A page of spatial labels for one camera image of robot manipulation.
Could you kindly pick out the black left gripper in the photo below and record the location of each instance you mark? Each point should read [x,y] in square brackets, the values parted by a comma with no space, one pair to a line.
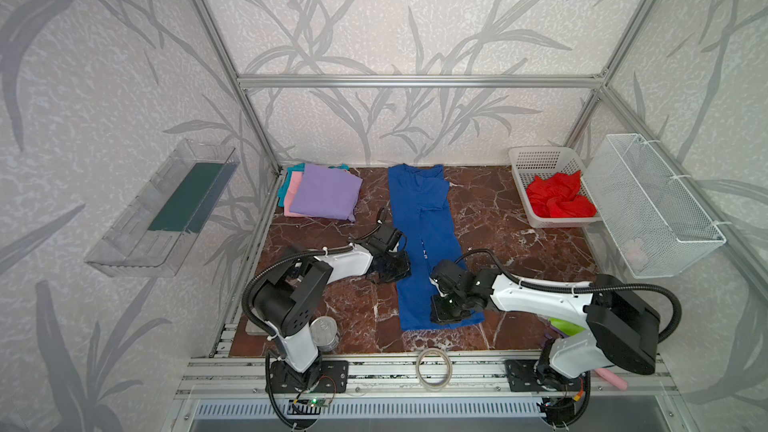
[391,261]

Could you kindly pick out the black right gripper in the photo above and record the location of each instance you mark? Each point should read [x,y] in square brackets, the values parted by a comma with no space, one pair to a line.
[447,303]

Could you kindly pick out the blue printed t shirt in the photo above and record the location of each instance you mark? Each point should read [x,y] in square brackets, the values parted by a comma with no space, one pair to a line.
[421,210]

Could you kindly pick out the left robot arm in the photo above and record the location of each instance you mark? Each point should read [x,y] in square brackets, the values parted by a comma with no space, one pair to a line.
[281,300]

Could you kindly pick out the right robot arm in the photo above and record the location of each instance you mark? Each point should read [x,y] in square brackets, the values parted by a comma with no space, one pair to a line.
[618,328]

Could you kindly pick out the clear tape roll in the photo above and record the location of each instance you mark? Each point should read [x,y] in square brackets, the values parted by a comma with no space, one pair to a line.
[434,369]

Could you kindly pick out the silver metal can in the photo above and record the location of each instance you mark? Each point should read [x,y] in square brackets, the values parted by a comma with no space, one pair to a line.
[325,334]

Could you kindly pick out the folded purple t shirt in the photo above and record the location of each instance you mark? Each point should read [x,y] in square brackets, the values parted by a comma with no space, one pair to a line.
[328,193]

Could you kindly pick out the green yellow toy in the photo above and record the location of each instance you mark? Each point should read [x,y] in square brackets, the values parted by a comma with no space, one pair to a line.
[565,328]

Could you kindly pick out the folded pink t shirt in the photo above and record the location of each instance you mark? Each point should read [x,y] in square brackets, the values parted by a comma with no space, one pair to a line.
[294,184]

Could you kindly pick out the red t shirt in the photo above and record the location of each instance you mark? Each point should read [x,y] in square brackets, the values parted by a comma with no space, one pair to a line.
[559,197]

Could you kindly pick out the white plastic laundry basket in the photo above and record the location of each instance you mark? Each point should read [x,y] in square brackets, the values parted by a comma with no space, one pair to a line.
[545,161]

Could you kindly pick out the pink cylinder stick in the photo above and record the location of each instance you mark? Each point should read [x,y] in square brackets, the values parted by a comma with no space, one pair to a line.
[612,378]

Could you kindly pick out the green book on shelf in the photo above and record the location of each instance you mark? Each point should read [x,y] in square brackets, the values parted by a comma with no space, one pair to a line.
[190,205]

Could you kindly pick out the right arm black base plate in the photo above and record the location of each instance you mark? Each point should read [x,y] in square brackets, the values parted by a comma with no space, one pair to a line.
[528,375]

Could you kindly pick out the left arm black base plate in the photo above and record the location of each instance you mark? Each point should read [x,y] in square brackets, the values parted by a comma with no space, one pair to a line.
[323,376]

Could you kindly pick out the aluminium enclosure frame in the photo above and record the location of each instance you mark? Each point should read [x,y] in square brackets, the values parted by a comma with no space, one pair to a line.
[379,82]

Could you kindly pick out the white wire mesh basket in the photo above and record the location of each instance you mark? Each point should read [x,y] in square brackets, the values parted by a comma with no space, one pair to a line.
[658,226]

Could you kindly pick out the clear plastic wall shelf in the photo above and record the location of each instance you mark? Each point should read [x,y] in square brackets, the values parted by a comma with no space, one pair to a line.
[153,236]

